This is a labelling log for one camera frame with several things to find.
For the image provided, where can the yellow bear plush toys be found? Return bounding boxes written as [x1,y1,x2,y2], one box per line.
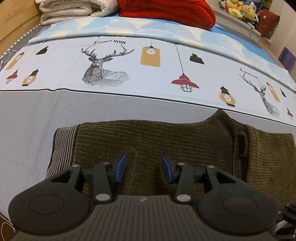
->
[218,1,259,23]

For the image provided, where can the purple folder against wall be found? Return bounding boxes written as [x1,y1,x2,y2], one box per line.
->
[278,47,296,72]

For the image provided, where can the cream folded quilt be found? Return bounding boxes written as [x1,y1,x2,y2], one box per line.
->
[35,0,119,26]

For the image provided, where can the brown corduroy pants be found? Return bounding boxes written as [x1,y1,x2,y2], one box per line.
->
[47,110,295,207]

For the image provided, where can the deer print bed sheet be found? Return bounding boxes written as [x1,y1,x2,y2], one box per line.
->
[1,37,295,126]

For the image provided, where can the wooden bed frame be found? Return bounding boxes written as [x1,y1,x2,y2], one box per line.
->
[0,0,42,54]

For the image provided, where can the red folded blanket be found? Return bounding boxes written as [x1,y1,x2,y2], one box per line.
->
[118,0,216,30]

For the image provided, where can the dark red cushion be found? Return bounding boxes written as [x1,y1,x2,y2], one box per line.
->
[255,9,280,39]

